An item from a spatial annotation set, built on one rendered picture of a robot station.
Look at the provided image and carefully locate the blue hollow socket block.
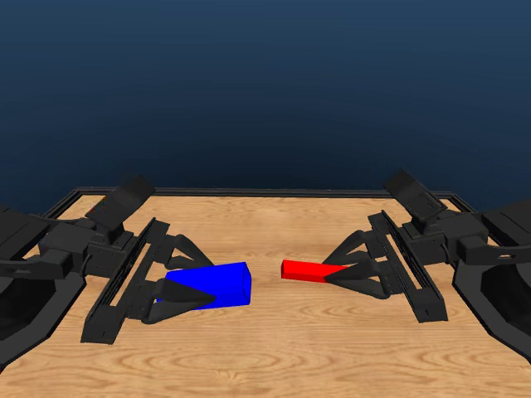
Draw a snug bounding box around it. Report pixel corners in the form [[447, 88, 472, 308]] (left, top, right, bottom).
[[155, 261, 253, 311]]

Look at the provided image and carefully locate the black table frame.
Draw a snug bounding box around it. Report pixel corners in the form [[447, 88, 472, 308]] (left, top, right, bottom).
[[41, 187, 478, 221]]

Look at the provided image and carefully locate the thin red peg bar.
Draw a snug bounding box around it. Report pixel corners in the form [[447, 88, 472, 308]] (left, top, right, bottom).
[[280, 260, 353, 285]]

